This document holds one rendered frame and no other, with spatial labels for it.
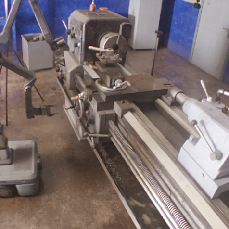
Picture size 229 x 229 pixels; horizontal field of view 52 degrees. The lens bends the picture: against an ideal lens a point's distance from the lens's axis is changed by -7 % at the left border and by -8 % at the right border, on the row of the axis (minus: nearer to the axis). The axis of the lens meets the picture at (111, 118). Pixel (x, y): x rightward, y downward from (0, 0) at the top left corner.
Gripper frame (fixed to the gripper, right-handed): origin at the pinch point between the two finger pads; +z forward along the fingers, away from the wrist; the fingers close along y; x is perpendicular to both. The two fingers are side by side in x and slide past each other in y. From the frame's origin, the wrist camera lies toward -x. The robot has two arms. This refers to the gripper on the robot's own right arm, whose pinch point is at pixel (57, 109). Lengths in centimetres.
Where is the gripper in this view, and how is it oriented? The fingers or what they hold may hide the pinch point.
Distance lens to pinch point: 221.8
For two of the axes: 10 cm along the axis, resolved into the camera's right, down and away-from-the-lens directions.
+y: -0.9, -9.8, -1.5
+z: 9.2, -1.4, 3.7
